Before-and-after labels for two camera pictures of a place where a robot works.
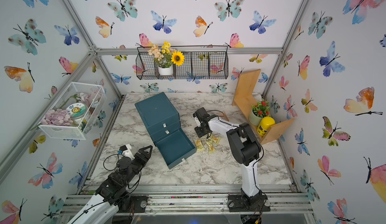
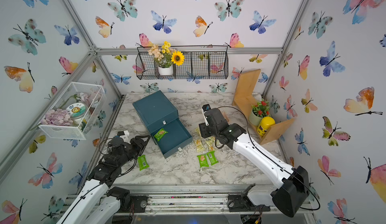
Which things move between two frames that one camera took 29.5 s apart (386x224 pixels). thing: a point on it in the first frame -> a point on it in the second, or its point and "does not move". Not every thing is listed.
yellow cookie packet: [199, 145] does not move
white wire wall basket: [75, 115] does not move
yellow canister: [264, 124] does not move
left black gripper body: [135, 170] -> [132, 150]
